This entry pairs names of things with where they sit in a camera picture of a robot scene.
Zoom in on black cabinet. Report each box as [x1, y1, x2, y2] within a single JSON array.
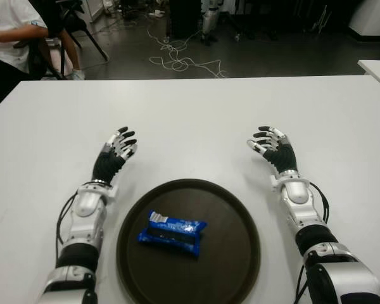
[[169, 0, 203, 41]]

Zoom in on blue Oreo cookie pack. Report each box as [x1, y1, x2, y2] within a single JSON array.
[[136, 209, 208, 260]]

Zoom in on white pedestal with black base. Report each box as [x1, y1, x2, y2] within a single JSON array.
[[348, 0, 380, 42]]

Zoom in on white cable on floor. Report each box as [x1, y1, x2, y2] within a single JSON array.
[[147, 22, 229, 79]]

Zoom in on grey folded metal frame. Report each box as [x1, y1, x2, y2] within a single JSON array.
[[309, 2, 333, 35]]

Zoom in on black chair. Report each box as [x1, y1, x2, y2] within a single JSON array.
[[28, 0, 109, 80]]

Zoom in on silver humanoid robot legs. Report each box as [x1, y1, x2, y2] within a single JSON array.
[[199, 0, 221, 47]]

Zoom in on white cupboard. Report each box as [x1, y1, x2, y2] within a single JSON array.
[[82, 0, 104, 23]]

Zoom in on seated person in white shirt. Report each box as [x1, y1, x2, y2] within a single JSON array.
[[0, 0, 50, 105]]

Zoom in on bare-legged person with white shoes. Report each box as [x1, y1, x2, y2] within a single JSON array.
[[37, 31, 86, 80]]

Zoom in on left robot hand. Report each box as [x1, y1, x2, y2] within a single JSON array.
[[91, 126, 139, 187]]

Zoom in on round dark brown tray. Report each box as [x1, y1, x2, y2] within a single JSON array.
[[116, 179, 262, 304]]

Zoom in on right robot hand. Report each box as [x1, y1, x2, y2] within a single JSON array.
[[246, 125, 298, 175]]

